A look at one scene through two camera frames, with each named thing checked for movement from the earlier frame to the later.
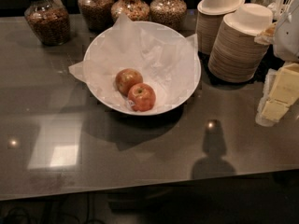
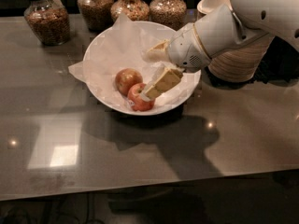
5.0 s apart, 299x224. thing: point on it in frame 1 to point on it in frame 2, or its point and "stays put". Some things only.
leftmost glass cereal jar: x=48 y=17 stays put
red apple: x=142 y=95 stays put
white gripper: x=289 y=40 to x=186 y=50
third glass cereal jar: x=129 y=2 stays put
